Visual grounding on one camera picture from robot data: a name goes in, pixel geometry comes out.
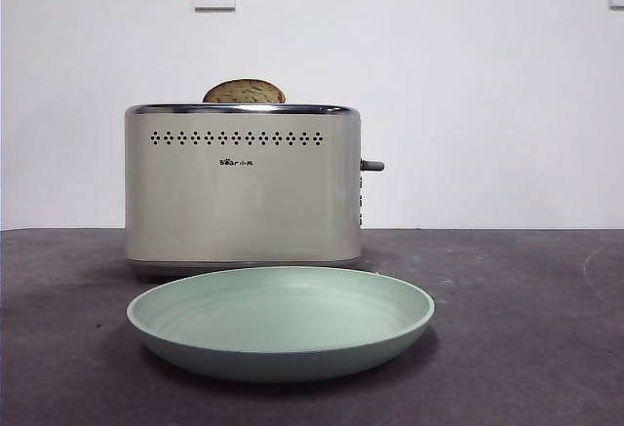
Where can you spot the brown bread slice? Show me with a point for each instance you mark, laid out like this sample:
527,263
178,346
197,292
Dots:
244,92

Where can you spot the pale green plate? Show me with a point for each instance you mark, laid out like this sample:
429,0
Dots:
278,319

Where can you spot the cream steel toaster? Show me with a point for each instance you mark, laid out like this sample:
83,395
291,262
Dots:
244,211

